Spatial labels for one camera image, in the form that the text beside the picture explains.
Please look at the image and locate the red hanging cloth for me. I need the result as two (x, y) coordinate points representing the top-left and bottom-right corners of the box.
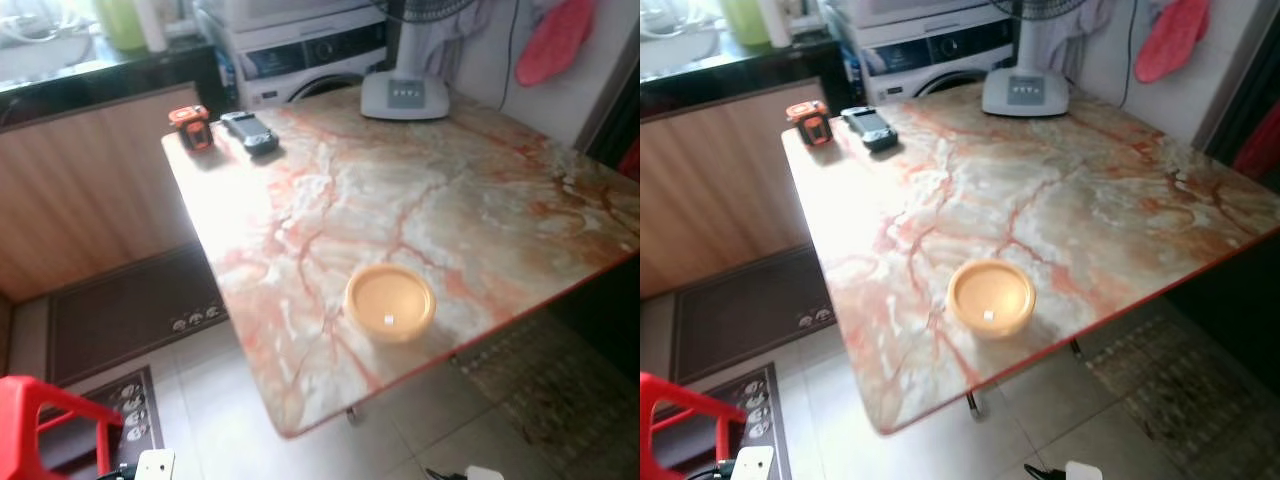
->
(514, 0), (599, 88)
(1134, 0), (1211, 85)

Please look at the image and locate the black wall cable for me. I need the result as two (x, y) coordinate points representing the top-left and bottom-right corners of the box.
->
(1119, 0), (1139, 108)
(497, 0), (521, 111)

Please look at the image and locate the white bottle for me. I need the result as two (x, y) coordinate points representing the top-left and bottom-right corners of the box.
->
(757, 0), (796, 49)
(135, 0), (171, 54)

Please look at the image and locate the grey hanging cloth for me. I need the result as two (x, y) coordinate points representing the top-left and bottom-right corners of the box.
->
(1060, 0), (1121, 76)

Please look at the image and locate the patterned beige rug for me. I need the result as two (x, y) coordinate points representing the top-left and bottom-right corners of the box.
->
(1085, 305), (1280, 480)
(455, 310), (641, 480)

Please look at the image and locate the green plastic container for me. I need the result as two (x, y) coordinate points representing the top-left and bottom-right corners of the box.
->
(95, 0), (149, 53)
(718, 0), (771, 48)

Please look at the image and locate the orange black tape measure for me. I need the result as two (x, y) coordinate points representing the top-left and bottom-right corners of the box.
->
(786, 100), (835, 148)
(167, 104), (216, 153)

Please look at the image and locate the wooden cabinet black countertop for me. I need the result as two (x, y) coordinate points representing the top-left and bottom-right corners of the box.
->
(0, 40), (226, 304)
(640, 35), (846, 299)

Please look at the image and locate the dark brown door mat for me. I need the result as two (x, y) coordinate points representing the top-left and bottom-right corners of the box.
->
(45, 243), (229, 389)
(668, 243), (836, 386)

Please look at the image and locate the red plastic stool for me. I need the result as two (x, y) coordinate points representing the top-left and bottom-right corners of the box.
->
(0, 375), (126, 480)
(640, 371), (749, 480)

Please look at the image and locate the white pedestal fan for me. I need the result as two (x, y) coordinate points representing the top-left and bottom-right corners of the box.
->
(360, 0), (481, 122)
(980, 0), (1101, 118)

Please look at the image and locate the marble top table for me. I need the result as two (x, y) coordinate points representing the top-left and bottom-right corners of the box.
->
(780, 82), (1280, 436)
(160, 85), (641, 441)

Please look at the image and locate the printed dark floor mat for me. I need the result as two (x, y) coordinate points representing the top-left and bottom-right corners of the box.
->
(35, 365), (166, 480)
(690, 362), (793, 480)

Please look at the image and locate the black handheld device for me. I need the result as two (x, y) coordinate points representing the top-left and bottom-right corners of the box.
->
(840, 105), (900, 153)
(219, 110), (281, 158)

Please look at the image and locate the orange round bowl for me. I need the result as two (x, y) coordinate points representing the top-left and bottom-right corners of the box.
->
(343, 263), (438, 345)
(946, 258), (1038, 341)

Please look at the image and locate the white washing machine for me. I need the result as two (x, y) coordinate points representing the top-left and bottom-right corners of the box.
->
(820, 0), (1016, 106)
(195, 0), (391, 111)

